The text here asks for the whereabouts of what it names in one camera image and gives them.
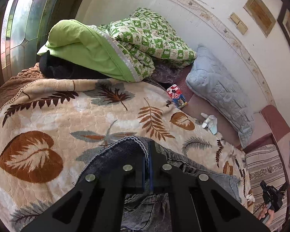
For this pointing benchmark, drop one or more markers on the white glove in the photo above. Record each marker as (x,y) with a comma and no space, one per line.
(210,123)

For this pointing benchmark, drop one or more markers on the beige wall switches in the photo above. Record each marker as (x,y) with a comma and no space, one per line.
(240,25)

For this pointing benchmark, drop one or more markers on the person's right hand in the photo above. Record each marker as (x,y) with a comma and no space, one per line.
(266,213)

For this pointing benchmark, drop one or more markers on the green patterned quilt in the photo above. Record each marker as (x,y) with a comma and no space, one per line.
(123,49)

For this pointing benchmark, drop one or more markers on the grey denim pants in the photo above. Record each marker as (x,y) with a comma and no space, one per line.
(147,211)

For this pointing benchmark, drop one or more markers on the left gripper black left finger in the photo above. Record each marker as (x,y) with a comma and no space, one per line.
(95,203)

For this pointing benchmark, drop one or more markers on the grey quilted pillow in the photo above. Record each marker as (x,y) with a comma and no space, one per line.
(210,80)

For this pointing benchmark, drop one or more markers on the beige leaf-pattern blanket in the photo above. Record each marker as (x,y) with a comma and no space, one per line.
(50,129)

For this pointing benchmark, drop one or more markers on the striped floral cushion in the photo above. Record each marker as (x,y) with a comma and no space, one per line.
(263,164)

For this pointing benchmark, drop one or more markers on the black garment under quilt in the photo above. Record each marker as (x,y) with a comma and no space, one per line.
(58,68)

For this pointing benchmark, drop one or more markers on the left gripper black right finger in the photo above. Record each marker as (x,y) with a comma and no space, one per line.
(198,203)

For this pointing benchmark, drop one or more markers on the brass wall plaque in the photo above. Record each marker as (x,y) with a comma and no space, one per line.
(261,15)

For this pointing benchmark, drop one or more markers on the small colourful box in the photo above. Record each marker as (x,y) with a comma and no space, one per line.
(177,97)

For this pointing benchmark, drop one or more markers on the stained glass window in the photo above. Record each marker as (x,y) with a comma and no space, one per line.
(24,30)

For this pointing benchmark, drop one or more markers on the pink sofa backrest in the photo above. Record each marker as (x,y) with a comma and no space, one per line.
(270,126)

